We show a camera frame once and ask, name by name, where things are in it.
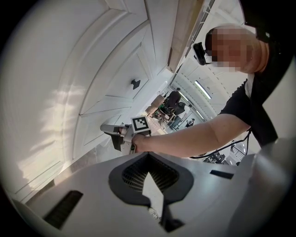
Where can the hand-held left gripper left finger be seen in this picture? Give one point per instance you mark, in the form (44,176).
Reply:
(125,176)

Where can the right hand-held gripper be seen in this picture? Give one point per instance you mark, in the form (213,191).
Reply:
(138,132)

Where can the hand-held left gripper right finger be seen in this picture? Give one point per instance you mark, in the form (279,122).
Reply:
(175,178)

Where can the white panelled drawer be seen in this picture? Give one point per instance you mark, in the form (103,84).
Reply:
(115,76)

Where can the person's right forearm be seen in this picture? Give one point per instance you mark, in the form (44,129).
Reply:
(175,143)

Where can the black knob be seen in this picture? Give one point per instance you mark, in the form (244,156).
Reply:
(135,83)

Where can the white cabinet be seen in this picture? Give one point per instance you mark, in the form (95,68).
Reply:
(69,92)

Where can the black office chair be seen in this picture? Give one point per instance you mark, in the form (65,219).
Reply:
(174,99)

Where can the long ceiling light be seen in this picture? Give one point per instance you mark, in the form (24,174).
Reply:
(202,89)

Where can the black t-shirt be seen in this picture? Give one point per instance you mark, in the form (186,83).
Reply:
(261,104)

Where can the wooden worktop edge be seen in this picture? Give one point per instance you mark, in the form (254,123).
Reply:
(185,30)

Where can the person's head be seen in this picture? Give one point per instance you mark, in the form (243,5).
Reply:
(238,51)

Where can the black head camera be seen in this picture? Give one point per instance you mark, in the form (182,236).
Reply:
(200,53)

